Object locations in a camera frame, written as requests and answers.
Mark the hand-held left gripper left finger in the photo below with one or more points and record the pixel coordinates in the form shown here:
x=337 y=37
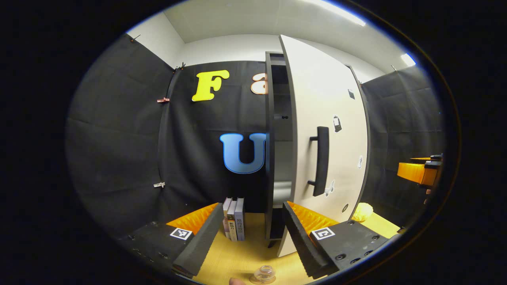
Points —
x=202 y=241

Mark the black backdrop cloth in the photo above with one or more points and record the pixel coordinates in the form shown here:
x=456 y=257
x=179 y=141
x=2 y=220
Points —
x=119 y=130

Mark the clear glass bottle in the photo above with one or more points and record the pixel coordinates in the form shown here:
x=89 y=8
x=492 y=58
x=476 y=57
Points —
x=264 y=272

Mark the white upright book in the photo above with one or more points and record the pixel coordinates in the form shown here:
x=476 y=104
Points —
x=226 y=213

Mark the beige cabinet door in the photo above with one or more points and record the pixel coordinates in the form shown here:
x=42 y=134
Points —
x=317 y=87

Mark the blue-grey upright book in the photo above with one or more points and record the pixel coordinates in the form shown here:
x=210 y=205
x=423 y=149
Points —
x=240 y=217

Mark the pink cloth clip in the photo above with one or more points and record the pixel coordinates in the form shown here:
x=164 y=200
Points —
x=162 y=100

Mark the yellow lumpy ball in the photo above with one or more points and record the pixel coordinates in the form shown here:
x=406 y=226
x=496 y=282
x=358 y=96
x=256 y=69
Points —
x=362 y=212

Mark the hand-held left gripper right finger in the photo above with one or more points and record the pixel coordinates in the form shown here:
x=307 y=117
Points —
x=301 y=245

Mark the small ceiling light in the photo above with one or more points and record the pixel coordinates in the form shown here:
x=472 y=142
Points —
x=408 y=59

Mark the dark grey cabinet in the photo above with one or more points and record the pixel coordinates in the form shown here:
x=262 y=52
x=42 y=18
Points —
x=270 y=158

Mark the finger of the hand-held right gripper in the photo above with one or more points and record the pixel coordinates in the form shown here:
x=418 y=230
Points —
x=429 y=158
x=414 y=173

